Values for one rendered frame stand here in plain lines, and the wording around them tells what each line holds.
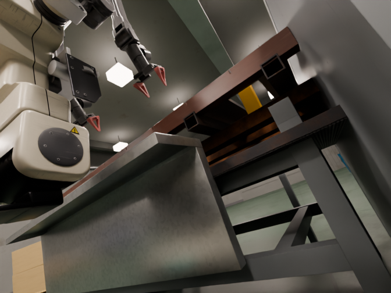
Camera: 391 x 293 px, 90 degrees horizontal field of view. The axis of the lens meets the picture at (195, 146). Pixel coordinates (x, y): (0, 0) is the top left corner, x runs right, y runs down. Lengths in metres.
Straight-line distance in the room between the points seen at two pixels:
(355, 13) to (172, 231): 0.64
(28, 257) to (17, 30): 3.70
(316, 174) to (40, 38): 0.88
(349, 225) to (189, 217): 0.40
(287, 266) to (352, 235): 0.18
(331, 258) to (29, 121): 0.78
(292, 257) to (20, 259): 4.05
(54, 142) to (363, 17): 0.57
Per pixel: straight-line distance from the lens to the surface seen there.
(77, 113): 1.12
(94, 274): 1.13
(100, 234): 1.03
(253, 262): 0.69
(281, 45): 0.62
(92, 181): 0.71
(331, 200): 0.59
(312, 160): 0.58
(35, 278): 4.12
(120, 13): 1.02
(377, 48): 0.23
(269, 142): 0.54
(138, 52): 0.91
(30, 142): 0.55
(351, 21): 0.25
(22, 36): 0.80
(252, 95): 0.77
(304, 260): 0.65
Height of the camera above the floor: 0.48
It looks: 17 degrees up
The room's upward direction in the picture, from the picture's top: 20 degrees counter-clockwise
